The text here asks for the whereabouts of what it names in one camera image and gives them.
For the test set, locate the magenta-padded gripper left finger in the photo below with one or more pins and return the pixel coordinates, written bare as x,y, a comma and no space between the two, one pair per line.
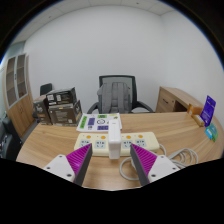
58,165

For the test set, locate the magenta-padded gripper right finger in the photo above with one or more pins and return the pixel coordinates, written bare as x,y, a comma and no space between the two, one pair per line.
163,166

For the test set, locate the white charger block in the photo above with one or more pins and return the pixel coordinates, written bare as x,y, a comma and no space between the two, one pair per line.
114,141

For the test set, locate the cream power strip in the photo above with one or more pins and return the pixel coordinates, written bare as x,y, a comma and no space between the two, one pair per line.
95,144

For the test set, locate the printed white sticker sheet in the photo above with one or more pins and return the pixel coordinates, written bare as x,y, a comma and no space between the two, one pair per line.
91,121

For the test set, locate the dark brown cardboard box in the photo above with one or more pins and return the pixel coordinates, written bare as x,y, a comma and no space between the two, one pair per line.
41,111

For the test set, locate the blue packet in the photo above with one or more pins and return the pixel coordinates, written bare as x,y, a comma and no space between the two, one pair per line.
208,132

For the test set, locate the black leather chair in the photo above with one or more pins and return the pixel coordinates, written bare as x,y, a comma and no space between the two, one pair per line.
8,138

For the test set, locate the green packet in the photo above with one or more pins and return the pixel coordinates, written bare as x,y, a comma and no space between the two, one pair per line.
214,132

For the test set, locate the orange box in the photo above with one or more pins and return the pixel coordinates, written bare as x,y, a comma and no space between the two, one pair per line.
194,109

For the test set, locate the wooden side cabinet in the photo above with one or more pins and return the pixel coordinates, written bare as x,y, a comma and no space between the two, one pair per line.
171,98

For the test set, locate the black cardboard box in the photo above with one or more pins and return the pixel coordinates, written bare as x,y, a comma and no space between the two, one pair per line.
61,96

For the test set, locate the purple flat package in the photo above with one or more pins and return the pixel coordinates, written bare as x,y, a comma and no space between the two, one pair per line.
208,110

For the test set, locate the wooden shelf unit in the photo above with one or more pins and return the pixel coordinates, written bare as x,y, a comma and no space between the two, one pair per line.
16,96

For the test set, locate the grey backpack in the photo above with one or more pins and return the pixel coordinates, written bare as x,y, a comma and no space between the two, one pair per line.
114,97

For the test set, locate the black mesh office chair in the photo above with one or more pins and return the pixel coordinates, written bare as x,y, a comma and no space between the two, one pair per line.
116,80

